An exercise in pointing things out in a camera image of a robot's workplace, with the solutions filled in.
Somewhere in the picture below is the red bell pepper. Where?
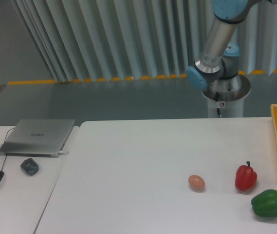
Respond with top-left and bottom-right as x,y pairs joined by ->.
235,161 -> 258,191

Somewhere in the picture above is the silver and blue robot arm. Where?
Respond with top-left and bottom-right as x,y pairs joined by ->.
186,0 -> 277,90

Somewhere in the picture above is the brown egg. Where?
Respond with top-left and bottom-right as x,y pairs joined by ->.
188,175 -> 205,191

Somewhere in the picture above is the white folding partition screen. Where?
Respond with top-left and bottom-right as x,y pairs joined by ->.
13,0 -> 277,82

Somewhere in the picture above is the silver closed laptop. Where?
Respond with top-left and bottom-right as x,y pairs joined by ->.
0,119 -> 75,157

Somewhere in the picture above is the small black case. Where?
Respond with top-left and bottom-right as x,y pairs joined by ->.
20,158 -> 39,176

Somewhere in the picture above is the green bell pepper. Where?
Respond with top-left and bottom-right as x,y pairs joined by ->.
251,189 -> 277,218

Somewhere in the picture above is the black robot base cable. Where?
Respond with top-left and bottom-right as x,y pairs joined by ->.
215,91 -> 223,118

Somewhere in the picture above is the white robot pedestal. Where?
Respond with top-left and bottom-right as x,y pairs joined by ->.
202,74 -> 251,118

